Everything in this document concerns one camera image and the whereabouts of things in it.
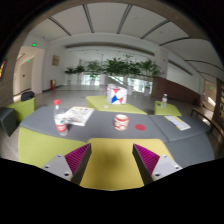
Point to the red and white cup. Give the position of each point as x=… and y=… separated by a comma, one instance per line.
x=121, y=122

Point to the flat round red coaster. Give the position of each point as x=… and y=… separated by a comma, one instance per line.
x=140, y=127

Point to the small clear water bottle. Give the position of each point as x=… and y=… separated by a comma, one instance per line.
x=164, y=101

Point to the lime green seat block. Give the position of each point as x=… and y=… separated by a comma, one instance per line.
x=23, y=109

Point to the open printed magazine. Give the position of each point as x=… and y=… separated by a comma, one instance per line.
x=78, y=116

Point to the small lime green low table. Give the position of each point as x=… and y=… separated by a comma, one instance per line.
x=171, y=110

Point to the colourful wall screen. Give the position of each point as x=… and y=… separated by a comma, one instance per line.
x=2, y=68

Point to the framed wall picture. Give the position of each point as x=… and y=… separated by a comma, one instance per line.
x=55, y=60

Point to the green exit sign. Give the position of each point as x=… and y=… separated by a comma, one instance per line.
x=34, y=44

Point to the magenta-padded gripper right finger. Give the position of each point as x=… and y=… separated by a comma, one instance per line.
x=147, y=159

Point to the black bag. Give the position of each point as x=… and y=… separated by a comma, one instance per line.
x=27, y=96

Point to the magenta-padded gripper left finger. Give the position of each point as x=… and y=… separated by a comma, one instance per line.
x=77, y=159

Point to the yellow and white leaflet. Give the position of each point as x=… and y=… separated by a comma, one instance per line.
x=177, y=122

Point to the clear red-capped water bottle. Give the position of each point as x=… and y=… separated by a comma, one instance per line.
x=61, y=124

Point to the large lime green low table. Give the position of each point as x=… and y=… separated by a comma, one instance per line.
x=100, y=106

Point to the dark grey stool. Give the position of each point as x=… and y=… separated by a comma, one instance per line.
x=7, y=120

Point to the white cube with coloured triangles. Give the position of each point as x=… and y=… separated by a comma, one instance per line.
x=116, y=95

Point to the group of potted plants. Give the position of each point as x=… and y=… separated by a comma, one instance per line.
x=115, y=68

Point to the red fire extinguisher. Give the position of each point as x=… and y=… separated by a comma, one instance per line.
x=52, y=84

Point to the wooden bench with black frame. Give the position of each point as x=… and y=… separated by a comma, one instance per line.
x=206, y=117

